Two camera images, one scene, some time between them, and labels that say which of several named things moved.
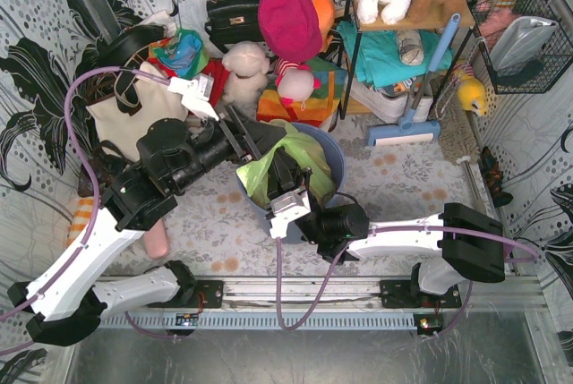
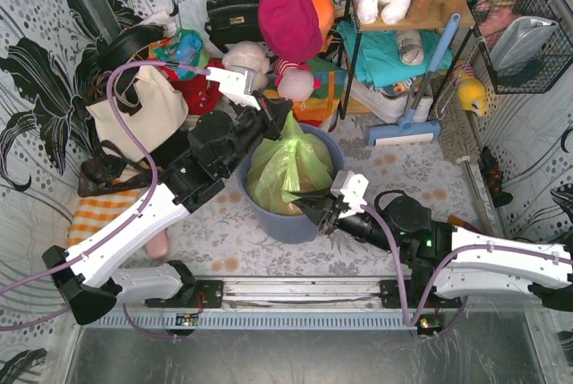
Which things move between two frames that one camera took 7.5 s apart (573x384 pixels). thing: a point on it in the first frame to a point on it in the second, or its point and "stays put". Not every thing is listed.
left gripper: (239, 137) to (272, 116)
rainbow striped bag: (322, 106) stays put
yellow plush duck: (472, 94) stays put
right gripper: (292, 187) to (330, 214)
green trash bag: (306, 151) stays put
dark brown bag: (107, 161) stays put
